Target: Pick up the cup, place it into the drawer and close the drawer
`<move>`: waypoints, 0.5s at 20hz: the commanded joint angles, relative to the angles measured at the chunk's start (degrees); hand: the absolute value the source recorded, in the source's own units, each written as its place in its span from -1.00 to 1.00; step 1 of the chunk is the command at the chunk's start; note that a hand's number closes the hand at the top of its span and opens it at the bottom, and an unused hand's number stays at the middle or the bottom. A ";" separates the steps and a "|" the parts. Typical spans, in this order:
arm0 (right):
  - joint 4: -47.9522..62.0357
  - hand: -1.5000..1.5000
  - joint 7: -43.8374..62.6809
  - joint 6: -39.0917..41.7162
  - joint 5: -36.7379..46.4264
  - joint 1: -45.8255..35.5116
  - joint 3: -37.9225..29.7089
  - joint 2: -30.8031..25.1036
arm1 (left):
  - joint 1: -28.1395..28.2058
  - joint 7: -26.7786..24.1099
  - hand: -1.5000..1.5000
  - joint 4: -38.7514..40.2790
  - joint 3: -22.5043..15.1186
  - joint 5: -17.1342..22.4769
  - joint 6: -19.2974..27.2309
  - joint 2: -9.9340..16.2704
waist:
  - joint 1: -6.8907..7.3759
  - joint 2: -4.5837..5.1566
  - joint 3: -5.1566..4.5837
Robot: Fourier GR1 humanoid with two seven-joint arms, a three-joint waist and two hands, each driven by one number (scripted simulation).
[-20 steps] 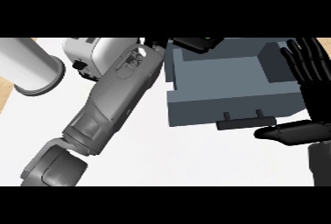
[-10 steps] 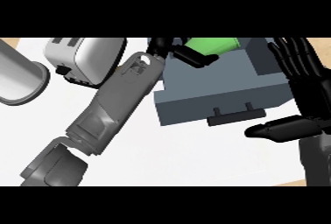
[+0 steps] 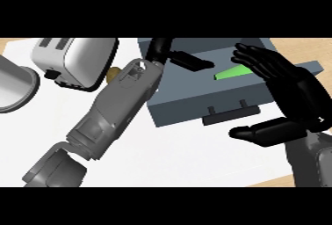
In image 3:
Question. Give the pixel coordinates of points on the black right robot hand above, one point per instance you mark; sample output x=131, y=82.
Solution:
x=290, y=96

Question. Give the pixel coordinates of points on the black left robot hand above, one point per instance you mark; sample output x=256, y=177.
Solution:
x=172, y=55

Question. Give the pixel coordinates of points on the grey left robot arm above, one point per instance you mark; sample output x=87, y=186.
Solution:
x=112, y=112

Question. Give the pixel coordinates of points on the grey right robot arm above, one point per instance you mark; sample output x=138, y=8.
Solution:
x=311, y=164

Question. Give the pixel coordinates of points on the tan cup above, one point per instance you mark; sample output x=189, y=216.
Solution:
x=112, y=74

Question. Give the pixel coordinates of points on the blue-grey open drawer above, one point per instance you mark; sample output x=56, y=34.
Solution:
x=215, y=93

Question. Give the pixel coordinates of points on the blue-grey cabinet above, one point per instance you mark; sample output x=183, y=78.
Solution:
x=206, y=44

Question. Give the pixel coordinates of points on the green flat item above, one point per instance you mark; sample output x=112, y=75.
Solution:
x=233, y=72

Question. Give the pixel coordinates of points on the white toaster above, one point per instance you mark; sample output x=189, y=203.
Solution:
x=76, y=63

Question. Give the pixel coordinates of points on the grey round pot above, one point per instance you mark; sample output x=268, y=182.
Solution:
x=13, y=88

